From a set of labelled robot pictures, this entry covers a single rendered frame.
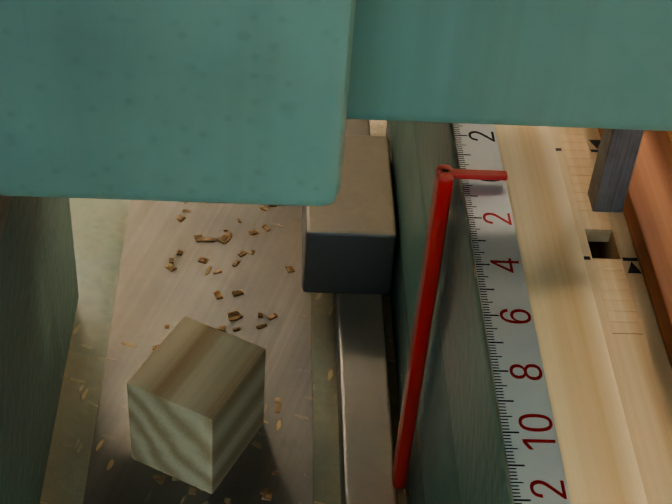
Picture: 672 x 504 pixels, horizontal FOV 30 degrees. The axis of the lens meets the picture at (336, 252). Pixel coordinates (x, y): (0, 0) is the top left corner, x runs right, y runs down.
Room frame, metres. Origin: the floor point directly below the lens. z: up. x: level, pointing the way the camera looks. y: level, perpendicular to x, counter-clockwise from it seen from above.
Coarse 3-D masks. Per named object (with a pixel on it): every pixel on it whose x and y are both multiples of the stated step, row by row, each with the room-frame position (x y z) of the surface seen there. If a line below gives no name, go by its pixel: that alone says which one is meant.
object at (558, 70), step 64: (384, 0) 0.26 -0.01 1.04; (448, 0) 0.26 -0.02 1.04; (512, 0) 0.26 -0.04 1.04; (576, 0) 0.26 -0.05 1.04; (640, 0) 0.26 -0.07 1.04; (384, 64) 0.26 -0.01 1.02; (448, 64) 0.26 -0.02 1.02; (512, 64) 0.26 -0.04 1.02; (576, 64) 0.26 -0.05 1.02; (640, 64) 0.26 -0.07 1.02; (640, 128) 0.26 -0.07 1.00
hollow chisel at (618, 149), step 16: (608, 144) 0.29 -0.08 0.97; (624, 144) 0.29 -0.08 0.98; (608, 160) 0.29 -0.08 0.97; (624, 160) 0.29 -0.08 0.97; (592, 176) 0.30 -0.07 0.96; (608, 176) 0.29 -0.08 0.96; (624, 176) 0.29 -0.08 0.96; (592, 192) 0.30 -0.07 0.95; (608, 192) 0.29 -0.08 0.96; (624, 192) 0.29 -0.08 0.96; (592, 208) 0.29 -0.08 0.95; (608, 208) 0.29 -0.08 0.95
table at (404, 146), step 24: (408, 144) 0.41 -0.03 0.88; (408, 168) 0.40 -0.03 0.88; (408, 192) 0.39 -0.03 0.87; (408, 216) 0.39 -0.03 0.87; (408, 240) 0.38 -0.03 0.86; (408, 264) 0.37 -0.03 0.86; (408, 288) 0.36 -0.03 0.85; (408, 312) 0.35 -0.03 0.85; (432, 336) 0.30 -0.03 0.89; (432, 360) 0.29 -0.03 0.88; (432, 384) 0.29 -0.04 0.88; (432, 408) 0.28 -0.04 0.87; (432, 432) 0.27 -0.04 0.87; (432, 456) 0.27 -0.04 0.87; (432, 480) 0.26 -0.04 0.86; (456, 480) 0.23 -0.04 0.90
